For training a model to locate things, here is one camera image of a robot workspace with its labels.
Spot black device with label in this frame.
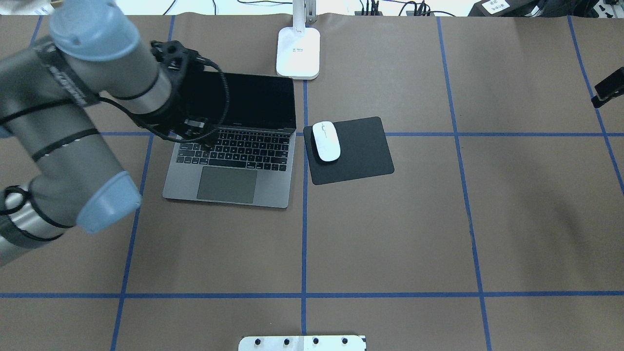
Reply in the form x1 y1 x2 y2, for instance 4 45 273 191
468 0 544 17

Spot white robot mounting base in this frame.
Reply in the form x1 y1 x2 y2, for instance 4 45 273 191
238 335 367 351

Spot black mouse pad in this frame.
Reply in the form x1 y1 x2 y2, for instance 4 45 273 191
303 117 394 186

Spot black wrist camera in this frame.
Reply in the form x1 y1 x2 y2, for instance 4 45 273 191
150 40 213 73

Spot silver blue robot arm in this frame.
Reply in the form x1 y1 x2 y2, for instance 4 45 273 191
1 0 230 265

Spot grey laptop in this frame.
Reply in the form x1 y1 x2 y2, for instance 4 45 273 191
162 73 297 208

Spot black cables on desk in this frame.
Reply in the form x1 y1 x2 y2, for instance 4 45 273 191
163 0 456 18

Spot white desk lamp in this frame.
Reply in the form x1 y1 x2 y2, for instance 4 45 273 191
275 0 320 80

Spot white computer mouse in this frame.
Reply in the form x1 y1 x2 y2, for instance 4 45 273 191
312 121 341 162

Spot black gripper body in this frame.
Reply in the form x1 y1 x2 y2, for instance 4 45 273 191
134 73 210 142

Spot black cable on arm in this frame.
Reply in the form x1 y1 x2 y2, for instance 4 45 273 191
0 56 230 215

